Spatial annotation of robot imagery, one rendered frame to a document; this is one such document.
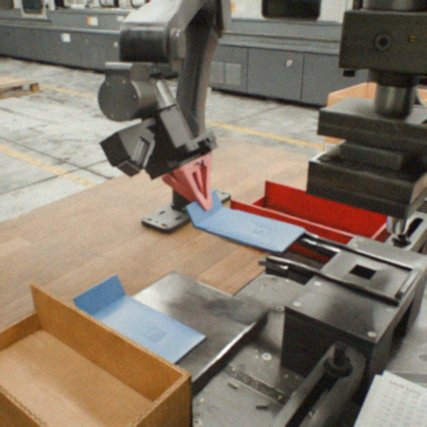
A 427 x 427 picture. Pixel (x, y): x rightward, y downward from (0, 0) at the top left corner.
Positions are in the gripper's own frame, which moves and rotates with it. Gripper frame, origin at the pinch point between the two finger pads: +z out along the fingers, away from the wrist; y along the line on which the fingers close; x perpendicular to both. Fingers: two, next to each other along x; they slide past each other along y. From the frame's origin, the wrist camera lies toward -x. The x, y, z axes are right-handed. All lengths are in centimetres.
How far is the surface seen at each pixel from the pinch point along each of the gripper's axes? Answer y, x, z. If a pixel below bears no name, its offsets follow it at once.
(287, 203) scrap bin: -2.8, 23.1, 8.5
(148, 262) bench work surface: -12.0, -4.9, 4.6
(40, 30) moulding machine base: -671, 516, -334
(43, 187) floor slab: -262, 132, -34
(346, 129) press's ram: 27.4, -6.2, -2.9
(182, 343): 4.8, -18.6, 11.3
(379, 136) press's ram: 30.2, -6.3, -1.2
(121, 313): -3.4, -18.7, 6.3
